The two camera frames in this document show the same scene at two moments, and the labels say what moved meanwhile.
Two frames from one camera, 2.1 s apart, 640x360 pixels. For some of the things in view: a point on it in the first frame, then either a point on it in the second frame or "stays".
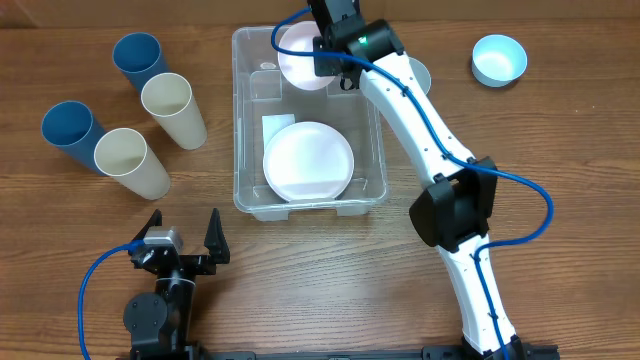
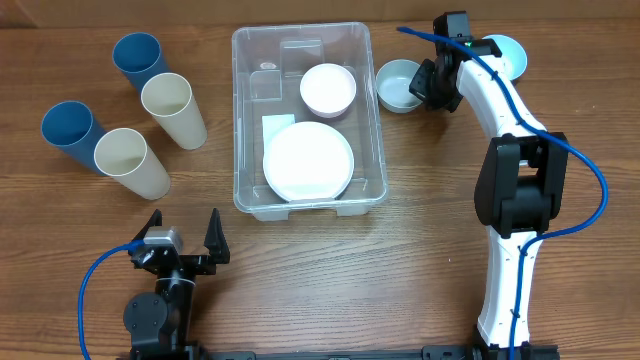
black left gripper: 218,249 stays
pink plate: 308,161 stays
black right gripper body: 322,69 → 435,95
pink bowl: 299,71 → 327,90
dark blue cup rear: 139,58 stays
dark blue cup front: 71,126 stays
